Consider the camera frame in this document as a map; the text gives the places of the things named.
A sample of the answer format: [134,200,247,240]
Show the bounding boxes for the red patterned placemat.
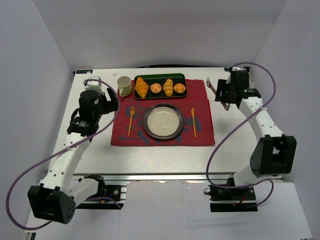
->
[110,79,216,147]

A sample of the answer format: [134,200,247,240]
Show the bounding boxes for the round bun right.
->
[173,83,186,94]

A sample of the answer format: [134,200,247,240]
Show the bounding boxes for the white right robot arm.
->
[215,67,297,187]

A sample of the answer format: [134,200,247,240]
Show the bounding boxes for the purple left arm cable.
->
[6,78,122,230]

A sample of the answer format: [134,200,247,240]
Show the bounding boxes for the blue label sticker left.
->
[75,69,93,74]

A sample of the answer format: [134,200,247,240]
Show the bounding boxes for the dark rimmed white plate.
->
[142,103,185,140]

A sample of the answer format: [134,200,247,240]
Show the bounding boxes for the orange plastic knife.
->
[191,107,197,139]

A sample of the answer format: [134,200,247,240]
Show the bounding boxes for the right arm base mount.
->
[203,185,258,213]

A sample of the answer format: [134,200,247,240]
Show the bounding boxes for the orange plastic fork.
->
[127,106,135,136]

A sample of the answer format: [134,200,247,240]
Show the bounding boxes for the round bun left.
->
[150,83,162,95]

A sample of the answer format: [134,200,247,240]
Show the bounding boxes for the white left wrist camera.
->
[83,75,104,95]

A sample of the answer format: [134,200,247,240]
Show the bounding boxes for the dark green serving tray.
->
[133,73,188,100]

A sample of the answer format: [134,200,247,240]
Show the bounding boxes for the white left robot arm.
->
[27,88,118,224]

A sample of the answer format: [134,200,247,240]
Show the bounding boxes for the metal serving tongs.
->
[206,77,231,111]

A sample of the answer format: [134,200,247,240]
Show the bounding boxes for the large striped croissant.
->
[134,77,149,99]

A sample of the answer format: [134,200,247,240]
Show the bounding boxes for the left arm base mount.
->
[76,181,127,210]

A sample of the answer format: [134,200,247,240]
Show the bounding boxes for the pale green mug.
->
[117,76,133,97]

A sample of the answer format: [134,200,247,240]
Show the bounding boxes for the small striped croissant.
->
[162,78,174,97]

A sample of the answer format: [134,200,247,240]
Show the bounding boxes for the round bun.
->
[150,83,162,95]
[173,83,186,94]

